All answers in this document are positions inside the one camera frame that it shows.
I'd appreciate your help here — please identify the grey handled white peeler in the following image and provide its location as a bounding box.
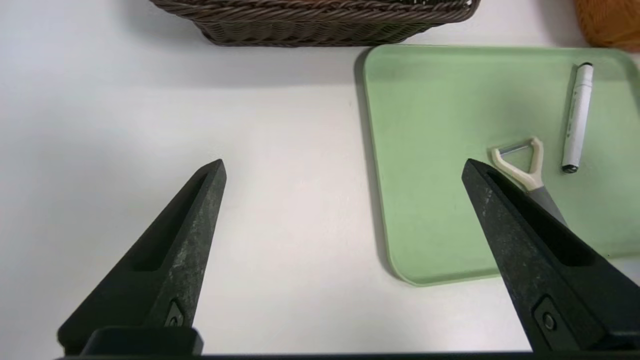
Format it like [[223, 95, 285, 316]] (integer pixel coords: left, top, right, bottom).
[[490, 137, 569, 227]]

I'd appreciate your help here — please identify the dark brown wicker basket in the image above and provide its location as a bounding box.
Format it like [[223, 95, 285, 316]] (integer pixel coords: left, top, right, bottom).
[[149, 0, 482, 48]]

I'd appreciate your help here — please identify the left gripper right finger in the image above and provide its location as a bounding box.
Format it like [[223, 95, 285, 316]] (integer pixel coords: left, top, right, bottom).
[[461, 158, 640, 358]]

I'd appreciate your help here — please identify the orange wicker basket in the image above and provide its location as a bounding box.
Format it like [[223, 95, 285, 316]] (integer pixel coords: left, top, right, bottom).
[[572, 0, 640, 53]]

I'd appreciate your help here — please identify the green plastic tray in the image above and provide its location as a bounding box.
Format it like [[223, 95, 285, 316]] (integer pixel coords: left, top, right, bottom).
[[362, 44, 640, 287]]

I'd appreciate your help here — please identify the white marker pen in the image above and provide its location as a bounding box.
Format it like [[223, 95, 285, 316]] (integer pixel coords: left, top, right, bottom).
[[560, 62, 595, 174]]

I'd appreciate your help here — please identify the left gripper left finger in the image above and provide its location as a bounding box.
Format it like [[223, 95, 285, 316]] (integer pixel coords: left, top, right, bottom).
[[57, 159, 228, 353]]

